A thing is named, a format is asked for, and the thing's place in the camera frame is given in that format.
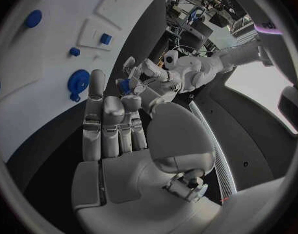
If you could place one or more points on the white task board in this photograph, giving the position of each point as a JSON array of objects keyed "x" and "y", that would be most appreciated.
[{"x": 53, "y": 52}]

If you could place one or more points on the blue short cylinder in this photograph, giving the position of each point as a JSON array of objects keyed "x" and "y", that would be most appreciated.
[{"x": 125, "y": 86}]

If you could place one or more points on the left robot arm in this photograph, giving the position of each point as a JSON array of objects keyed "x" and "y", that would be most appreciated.
[{"x": 202, "y": 66}]

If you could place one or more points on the blue round plug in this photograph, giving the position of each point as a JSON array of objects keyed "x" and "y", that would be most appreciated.
[{"x": 33, "y": 19}]

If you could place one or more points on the glowing light bar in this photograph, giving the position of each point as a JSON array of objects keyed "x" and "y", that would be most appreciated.
[{"x": 265, "y": 29}]

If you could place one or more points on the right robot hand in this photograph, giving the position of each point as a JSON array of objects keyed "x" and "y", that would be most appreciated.
[{"x": 129, "y": 179}]

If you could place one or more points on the blue peg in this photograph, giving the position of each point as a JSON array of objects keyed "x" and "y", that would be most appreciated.
[{"x": 75, "y": 51}]

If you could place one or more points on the blue block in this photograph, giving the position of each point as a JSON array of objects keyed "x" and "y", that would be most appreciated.
[{"x": 105, "y": 38}]

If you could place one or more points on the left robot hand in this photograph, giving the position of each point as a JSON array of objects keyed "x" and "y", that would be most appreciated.
[{"x": 151, "y": 70}]

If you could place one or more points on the blue gear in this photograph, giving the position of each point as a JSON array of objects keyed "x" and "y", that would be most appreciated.
[{"x": 78, "y": 82}]

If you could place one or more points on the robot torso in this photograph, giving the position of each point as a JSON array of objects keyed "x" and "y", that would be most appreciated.
[{"x": 236, "y": 140}]

